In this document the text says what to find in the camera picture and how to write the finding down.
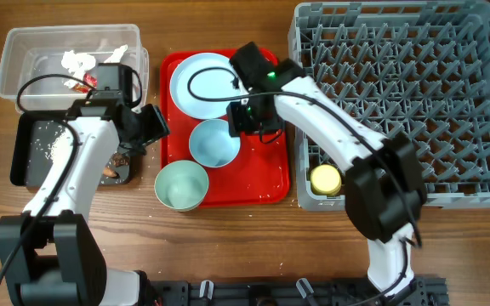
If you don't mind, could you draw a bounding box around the grey dishwasher rack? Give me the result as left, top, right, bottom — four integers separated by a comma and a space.
288, 1, 490, 209

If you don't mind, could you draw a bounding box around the mint green bowl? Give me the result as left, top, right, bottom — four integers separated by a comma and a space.
154, 160, 209, 212

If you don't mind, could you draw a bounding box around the red serving tray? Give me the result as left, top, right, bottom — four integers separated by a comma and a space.
159, 51, 290, 208

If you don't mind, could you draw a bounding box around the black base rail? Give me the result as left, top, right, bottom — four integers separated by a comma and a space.
152, 276, 450, 306

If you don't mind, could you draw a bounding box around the clear plastic bin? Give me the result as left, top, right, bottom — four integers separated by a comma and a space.
0, 24, 150, 106

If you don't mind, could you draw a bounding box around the light blue bowl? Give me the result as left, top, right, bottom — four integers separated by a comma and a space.
189, 119, 241, 168

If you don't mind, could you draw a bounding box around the black waste tray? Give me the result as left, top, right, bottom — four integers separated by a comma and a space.
9, 114, 131, 188

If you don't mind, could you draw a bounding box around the brown carrot stick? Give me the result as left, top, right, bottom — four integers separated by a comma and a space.
103, 167, 119, 179

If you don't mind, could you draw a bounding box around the red snack wrapper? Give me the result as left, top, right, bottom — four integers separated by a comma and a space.
71, 73, 97, 94

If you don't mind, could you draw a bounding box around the light blue plate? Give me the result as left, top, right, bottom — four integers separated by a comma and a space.
169, 53, 245, 120

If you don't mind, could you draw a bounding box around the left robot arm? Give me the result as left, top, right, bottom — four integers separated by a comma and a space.
0, 63, 169, 305

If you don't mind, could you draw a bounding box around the white napkin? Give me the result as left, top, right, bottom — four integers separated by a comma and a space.
60, 44, 128, 87

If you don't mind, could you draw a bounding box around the brown food scrap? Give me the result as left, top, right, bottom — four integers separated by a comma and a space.
111, 152, 130, 167

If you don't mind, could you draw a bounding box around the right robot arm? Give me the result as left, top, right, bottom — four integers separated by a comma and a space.
191, 42, 427, 303

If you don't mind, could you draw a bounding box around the yellow plastic cup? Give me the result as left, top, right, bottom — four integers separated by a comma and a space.
310, 164, 342, 196

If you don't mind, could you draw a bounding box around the white rice pile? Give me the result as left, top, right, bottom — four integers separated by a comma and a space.
34, 122, 72, 164

